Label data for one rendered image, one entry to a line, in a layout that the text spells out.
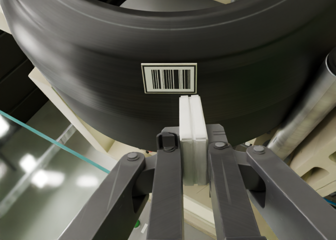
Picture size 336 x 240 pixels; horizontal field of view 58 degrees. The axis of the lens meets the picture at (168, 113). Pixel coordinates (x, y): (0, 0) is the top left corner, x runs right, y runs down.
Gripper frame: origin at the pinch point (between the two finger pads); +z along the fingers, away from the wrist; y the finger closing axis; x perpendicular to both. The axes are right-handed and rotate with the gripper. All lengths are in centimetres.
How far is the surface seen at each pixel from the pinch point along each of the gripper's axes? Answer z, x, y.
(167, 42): 16.6, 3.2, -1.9
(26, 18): 22.5, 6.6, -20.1
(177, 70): 14.4, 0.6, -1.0
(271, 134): 43, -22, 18
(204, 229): 55, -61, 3
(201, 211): 268, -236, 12
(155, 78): 15.0, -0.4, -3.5
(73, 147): 888, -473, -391
